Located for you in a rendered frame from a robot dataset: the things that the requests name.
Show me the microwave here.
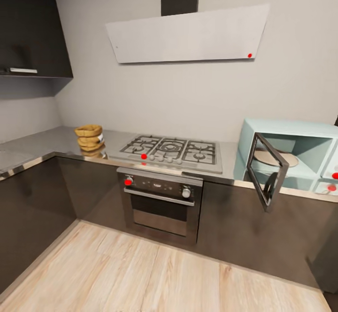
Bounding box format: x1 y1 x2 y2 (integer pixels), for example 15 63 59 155
238 118 338 213

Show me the popcorn bag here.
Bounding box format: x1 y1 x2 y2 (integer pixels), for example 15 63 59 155
75 125 105 151

